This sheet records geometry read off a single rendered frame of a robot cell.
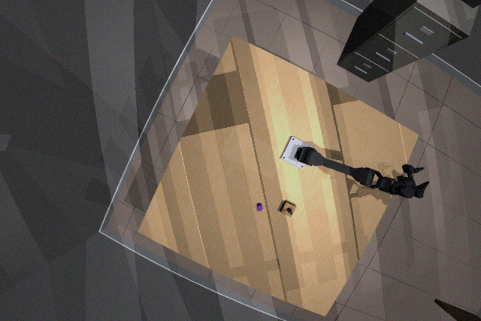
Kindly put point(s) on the tan square block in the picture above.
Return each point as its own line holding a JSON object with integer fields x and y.
{"x": 285, "y": 206}

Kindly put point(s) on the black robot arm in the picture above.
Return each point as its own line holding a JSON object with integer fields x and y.
{"x": 364, "y": 176}

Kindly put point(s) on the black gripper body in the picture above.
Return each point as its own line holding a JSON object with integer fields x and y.
{"x": 409, "y": 181}

